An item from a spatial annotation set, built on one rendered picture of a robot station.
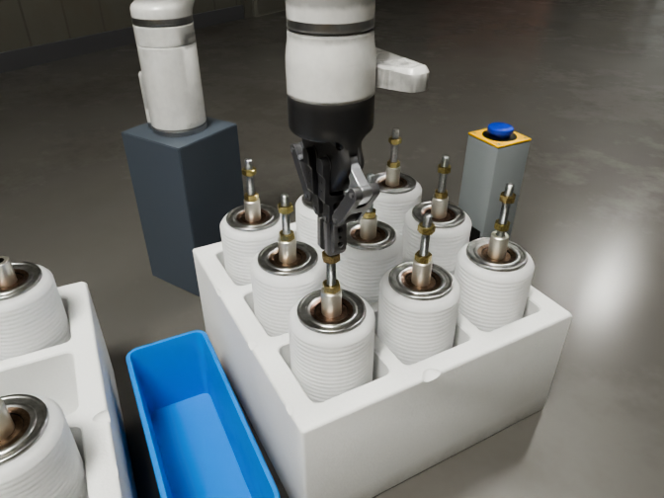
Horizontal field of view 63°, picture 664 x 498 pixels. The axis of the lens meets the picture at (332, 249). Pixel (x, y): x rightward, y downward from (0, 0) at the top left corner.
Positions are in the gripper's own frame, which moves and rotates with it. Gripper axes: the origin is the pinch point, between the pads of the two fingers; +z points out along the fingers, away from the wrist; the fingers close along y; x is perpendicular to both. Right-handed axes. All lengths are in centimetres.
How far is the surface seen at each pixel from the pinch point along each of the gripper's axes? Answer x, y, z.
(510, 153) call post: 40.5, -15.0, 5.6
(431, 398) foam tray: 8.6, 8.0, 20.9
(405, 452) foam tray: 5.6, 8.0, 28.7
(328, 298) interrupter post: -0.9, 0.8, 7.4
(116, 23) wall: 26, -273, 25
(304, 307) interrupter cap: -2.5, -1.7, 9.7
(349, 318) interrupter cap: 0.7, 2.4, 9.6
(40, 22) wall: -10, -254, 18
